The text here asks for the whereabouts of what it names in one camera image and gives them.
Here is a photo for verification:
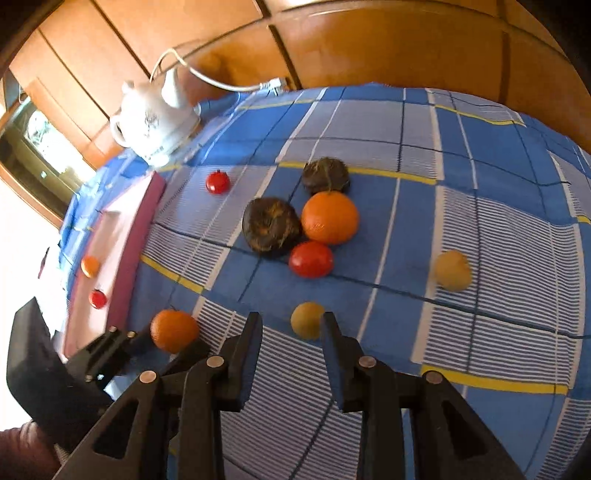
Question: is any white ceramic electric kettle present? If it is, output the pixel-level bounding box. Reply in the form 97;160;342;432
110;70;202;166

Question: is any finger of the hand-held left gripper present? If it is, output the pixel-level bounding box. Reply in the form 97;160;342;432
65;325;153;391
161;340;211;376

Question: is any large orange mandarin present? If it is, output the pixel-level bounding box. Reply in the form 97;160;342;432
301;191;360;245

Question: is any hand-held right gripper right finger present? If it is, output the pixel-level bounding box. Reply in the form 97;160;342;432
322;312;527;480

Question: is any white power cable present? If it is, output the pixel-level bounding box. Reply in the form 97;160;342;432
148;47;289;93

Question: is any pale yellow longan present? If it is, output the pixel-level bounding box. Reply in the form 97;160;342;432
434;250;472;292
290;302;326;340

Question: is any pink tray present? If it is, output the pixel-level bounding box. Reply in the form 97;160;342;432
60;173;167;361

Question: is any person's left forearm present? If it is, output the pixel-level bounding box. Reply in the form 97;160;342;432
0;422;63;480

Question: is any glass cabinet door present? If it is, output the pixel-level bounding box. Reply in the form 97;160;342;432
0;69;88;222

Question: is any blue checked cloth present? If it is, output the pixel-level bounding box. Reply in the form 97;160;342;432
58;83;591;480

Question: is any dark brown dried fruit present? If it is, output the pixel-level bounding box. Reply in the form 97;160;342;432
302;157;351;193
242;198;303;256

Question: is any large red tomato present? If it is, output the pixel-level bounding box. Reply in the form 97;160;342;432
289;241;334;278

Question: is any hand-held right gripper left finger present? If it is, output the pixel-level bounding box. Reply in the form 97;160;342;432
53;312;264;480

